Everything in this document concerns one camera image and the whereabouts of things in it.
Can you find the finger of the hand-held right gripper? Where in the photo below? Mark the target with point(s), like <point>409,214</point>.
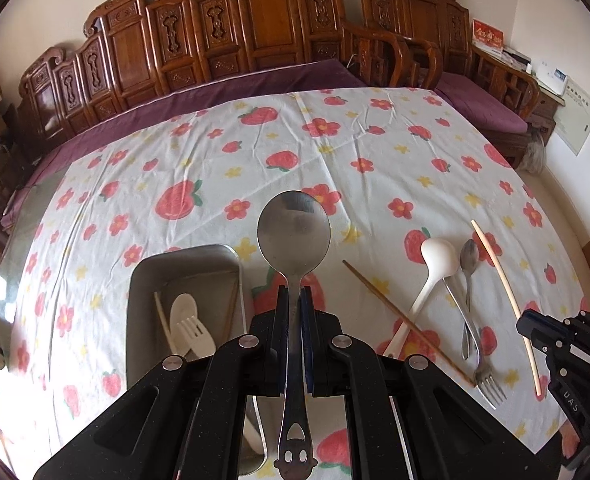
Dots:
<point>550,321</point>
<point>540,335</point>

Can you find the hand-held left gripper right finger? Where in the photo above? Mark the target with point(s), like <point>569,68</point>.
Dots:
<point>307,340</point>

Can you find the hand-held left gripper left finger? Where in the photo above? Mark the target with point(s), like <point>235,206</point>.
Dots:
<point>281,340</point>

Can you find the metal fork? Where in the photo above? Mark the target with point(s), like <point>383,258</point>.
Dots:
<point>490,385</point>

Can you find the white plastic fork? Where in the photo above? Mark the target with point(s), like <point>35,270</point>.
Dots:
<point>192,327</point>

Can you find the small metal spoon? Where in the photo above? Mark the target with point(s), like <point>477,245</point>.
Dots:
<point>470,260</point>

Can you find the large metal serving spoon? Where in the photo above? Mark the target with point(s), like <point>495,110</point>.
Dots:
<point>292,230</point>

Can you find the rectangular metal tray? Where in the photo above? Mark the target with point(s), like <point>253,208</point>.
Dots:
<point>185,270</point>

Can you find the floral strawberry tablecloth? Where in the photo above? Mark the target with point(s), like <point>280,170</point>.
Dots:
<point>200,160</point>

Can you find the white printed panel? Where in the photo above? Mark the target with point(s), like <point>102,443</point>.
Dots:
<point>577,120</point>

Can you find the wooden side table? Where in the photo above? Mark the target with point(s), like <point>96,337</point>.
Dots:
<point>545,105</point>

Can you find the purple armchair cushion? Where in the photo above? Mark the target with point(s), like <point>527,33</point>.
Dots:
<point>480,100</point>

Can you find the white desk phone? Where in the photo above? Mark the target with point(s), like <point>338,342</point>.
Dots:
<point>550,75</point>

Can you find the purple sofa cushion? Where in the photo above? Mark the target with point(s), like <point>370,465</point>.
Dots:
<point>255,85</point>

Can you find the tissue box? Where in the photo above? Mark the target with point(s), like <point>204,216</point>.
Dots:
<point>517,57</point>

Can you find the long carved wooden sofa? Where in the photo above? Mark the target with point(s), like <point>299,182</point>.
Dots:
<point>270,20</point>

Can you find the carved wooden armchair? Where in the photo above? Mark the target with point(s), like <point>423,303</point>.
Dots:
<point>420,5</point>

